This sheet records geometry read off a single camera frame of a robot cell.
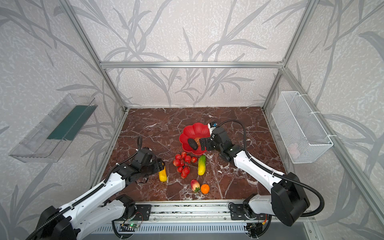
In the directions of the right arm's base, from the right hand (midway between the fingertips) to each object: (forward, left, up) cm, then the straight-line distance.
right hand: (207, 133), depth 85 cm
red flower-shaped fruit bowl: (+13, +7, -16) cm, 22 cm away
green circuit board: (-42, +36, -15) cm, 57 cm away
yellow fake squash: (-19, +25, -13) cm, 34 cm away
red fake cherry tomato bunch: (-12, +15, -12) cm, 22 cm away
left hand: (-13, +25, -9) cm, 29 cm away
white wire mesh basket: (-15, -39, +18) cm, 46 cm away
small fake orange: (-26, +2, -13) cm, 29 cm away
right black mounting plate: (-37, -15, -16) cm, 43 cm away
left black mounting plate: (-37, +32, -14) cm, 51 cm away
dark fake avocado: (+1, +9, -13) cm, 16 cm away
